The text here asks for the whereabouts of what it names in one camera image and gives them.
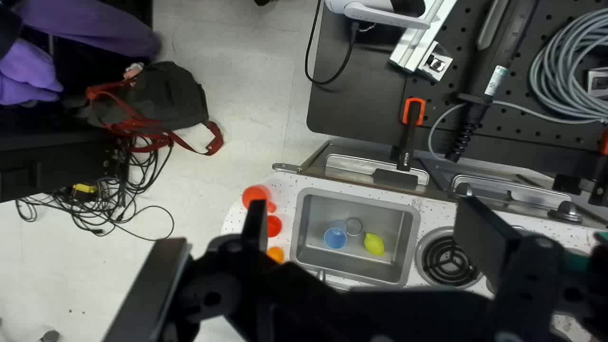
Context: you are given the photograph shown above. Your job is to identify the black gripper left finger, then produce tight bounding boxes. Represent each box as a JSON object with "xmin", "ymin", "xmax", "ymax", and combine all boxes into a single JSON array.
[{"xmin": 103, "ymin": 198, "xmax": 287, "ymax": 342}]

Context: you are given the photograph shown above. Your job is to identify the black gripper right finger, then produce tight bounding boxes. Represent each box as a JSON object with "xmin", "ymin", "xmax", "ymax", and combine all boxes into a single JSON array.
[{"xmin": 454, "ymin": 196, "xmax": 608, "ymax": 342}]

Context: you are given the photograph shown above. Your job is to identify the small orange toy object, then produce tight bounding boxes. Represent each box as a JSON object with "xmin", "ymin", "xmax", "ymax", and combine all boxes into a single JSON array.
[{"xmin": 266, "ymin": 246, "xmax": 287, "ymax": 267}]

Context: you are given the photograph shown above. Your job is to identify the black coil stove burner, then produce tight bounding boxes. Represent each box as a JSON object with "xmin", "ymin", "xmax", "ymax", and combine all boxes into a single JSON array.
[{"xmin": 414, "ymin": 227, "xmax": 483, "ymax": 291}]

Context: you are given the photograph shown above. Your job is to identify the small red toy ball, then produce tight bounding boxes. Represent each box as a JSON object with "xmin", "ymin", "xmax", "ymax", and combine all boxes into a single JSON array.
[{"xmin": 264, "ymin": 215, "xmax": 285, "ymax": 240}]

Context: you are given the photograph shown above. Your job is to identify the orange-red toy cup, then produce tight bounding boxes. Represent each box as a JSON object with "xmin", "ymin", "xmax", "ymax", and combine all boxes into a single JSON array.
[{"xmin": 240, "ymin": 183, "xmax": 280, "ymax": 215}]

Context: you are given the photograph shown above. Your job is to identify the wooden toy kitchen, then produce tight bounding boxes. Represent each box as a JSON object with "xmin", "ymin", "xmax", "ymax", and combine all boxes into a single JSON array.
[{"xmin": 221, "ymin": 139, "xmax": 608, "ymax": 342}]

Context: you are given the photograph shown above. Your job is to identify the blue toy cup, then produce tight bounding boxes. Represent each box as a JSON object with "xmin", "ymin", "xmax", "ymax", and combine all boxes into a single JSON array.
[{"xmin": 321, "ymin": 225, "xmax": 352, "ymax": 251}]

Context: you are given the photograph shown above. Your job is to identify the grey metal sink basin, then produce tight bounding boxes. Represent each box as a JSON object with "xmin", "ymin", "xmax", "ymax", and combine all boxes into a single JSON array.
[{"xmin": 291, "ymin": 187, "xmax": 420, "ymax": 287}]

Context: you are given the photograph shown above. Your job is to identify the yellow toy lemon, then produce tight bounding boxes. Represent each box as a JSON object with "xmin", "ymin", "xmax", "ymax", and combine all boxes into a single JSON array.
[{"xmin": 361, "ymin": 232, "xmax": 388, "ymax": 259}]

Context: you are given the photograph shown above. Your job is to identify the black perforated work table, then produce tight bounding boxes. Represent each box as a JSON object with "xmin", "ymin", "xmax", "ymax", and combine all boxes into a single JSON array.
[{"xmin": 306, "ymin": 0, "xmax": 608, "ymax": 187}]

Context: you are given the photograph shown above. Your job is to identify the small white box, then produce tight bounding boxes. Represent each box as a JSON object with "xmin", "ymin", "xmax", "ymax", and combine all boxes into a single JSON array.
[{"xmin": 585, "ymin": 65, "xmax": 608, "ymax": 101}]

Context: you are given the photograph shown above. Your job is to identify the aluminium extrusion piece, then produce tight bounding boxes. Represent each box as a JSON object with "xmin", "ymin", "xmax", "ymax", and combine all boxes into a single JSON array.
[{"xmin": 388, "ymin": 0, "xmax": 460, "ymax": 82}]

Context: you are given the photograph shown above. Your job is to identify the black computer tower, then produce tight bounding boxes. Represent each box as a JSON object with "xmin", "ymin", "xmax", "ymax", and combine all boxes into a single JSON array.
[{"xmin": 0, "ymin": 107, "xmax": 129, "ymax": 206}]

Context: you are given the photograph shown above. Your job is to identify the white plastic tool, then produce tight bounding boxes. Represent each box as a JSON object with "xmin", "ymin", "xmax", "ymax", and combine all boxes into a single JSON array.
[{"xmin": 321, "ymin": 0, "xmax": 439, "ymax": 31}]

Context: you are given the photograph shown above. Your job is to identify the purple cloth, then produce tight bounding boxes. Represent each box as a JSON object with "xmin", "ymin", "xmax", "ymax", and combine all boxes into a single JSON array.
[{"xmin": 0, "ymin": 0, "xmax": 164, "ymax": 111}]

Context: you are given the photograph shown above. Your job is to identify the black ribbed handle tool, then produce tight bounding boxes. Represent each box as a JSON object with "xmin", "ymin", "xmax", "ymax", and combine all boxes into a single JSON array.
[{"xmin": 443, "ymin": 63, "xmax": 513, "ymax": 164}]

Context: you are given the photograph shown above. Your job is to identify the clamp with orange handle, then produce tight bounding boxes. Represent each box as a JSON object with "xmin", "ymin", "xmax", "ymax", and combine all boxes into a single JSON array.
[{"xmin": 373, "ymin": 96, "xmax": 430, "ymax": 191}]

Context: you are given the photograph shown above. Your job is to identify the black floor cable tangle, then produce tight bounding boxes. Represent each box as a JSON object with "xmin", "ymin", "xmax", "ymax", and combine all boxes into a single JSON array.
[{"xmin": 15, "ymin": 135, "xmax": 179, "ymax": 244}]

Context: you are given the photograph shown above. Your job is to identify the black bag red straps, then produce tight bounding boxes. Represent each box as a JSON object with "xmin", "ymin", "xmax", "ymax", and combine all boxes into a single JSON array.
[{"xmin": 84, "ymin": 59, "xmax": 228, "ymax": 158}]

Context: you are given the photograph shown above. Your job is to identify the thin black looped cable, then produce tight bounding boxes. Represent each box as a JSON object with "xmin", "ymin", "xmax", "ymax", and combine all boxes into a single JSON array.
[{"xmin": 302, "ymin": 0, "xmax": 365, "ymax": 88}]

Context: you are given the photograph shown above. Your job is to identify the grey coiled cable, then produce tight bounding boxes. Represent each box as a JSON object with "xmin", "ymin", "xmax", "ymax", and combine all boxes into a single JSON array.
[{"xmin": 426, "ymin": 8, "xmax": 608, "ymax": 158}]

